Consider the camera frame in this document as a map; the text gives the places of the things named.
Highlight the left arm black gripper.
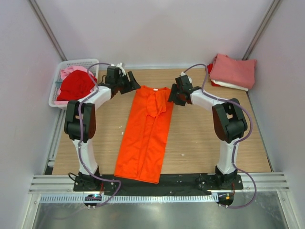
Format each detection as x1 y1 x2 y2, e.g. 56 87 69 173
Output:
115 72 140 94

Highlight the orange t-shirt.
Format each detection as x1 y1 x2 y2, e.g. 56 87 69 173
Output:
114 85 173 184

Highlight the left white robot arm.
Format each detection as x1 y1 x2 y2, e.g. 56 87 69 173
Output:
64 65 177 191

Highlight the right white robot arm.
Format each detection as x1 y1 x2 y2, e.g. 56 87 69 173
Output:
168 75 248 189

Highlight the folded red t-shirt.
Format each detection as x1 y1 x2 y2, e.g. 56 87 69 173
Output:
206 63 214 74

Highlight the grey plastic laundry basket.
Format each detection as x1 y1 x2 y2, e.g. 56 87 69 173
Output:
48 59 99 110

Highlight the red t-shirt in basket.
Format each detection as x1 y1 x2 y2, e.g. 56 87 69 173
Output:
57 70 95 101

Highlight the folded pink t-shirt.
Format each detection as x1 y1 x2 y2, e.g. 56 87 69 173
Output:
209 54 257 90

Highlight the pink t-shirt in basket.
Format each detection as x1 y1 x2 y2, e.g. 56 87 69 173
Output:
54 65 97 105

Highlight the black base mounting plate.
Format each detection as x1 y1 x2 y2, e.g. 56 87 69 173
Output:
73 173 244 197

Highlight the right arm white wrist camera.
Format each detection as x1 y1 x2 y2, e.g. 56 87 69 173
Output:
180 72 192 83

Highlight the arm white wrist camera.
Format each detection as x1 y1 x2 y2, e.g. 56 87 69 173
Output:
110 62 127 76
180 72 192 83

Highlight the left arm white wrist camera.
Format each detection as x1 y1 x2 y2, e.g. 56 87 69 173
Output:
110 62 127 76

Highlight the aluminium frame rail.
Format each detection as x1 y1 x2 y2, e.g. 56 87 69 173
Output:
28 172 289 194

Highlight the white cable duct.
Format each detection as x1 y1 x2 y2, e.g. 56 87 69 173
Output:
40 193 218 204

